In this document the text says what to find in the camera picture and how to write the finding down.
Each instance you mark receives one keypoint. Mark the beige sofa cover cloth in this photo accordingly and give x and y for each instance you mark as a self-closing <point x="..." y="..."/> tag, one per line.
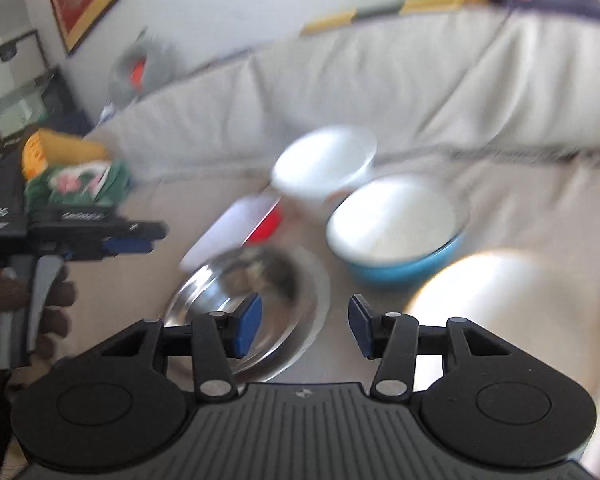
<point x="505" y="104"/>

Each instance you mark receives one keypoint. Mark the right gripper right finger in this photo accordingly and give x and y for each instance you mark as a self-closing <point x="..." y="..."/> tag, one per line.
<point x="396" y="340"/>

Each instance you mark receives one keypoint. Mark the grey orange object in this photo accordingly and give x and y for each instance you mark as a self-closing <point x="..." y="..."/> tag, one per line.
<point x="146" y="66"/>

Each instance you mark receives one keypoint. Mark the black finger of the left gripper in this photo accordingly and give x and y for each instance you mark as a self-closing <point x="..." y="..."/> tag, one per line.
<point x="101" y="240"/>

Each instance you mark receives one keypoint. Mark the stainless steel bowl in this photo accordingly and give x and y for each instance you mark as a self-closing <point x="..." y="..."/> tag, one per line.
<point x="295" y="291"/>

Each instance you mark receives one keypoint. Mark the blue ceramic bowl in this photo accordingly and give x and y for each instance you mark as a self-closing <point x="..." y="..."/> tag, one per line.
<point x="399" y="230"/>

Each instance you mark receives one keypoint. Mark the yellow black striped bar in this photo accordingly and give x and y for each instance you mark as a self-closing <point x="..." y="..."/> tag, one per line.
<point x="401" y="8"/>

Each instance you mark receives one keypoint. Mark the white bowl yellow rim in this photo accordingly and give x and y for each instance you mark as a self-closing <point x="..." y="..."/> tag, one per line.
<point x="520" y="309"/>

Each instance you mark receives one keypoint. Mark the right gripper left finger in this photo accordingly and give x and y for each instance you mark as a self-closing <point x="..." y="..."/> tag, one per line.
<point x="210" y="340"/>

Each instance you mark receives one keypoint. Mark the white red plastic tray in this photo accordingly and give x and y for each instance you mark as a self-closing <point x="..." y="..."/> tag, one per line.
<point x="252" y="219"/>

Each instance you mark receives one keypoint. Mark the white paper cup bowl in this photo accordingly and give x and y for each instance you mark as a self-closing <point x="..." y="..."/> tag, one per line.
<point x="324" y="162"/>

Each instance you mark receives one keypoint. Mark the gloved hand brown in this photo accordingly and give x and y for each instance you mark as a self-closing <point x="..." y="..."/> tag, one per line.
<point x="32" y="297"/>

